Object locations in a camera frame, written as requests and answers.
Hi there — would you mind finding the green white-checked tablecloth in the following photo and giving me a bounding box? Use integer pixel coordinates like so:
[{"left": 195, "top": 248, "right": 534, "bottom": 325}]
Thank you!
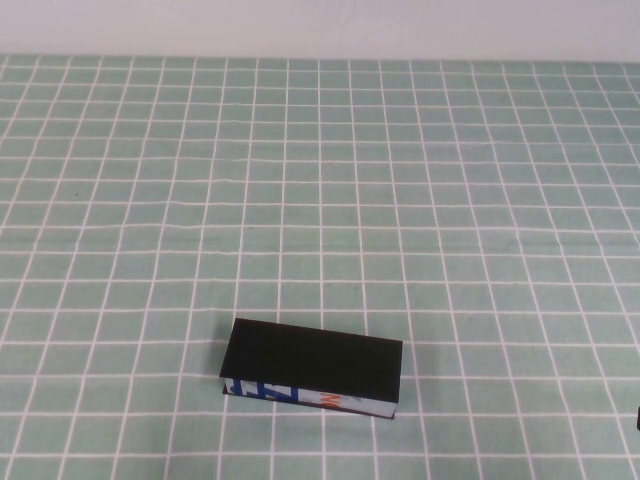
[{"left": 0, "top": 53, "right": 640, "bottom": 480}]

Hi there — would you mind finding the black printed glasses case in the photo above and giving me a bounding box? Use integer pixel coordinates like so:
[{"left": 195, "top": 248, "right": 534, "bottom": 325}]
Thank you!
[{"left": 218, "top": 317, "right": 404, "bottom": 420}]

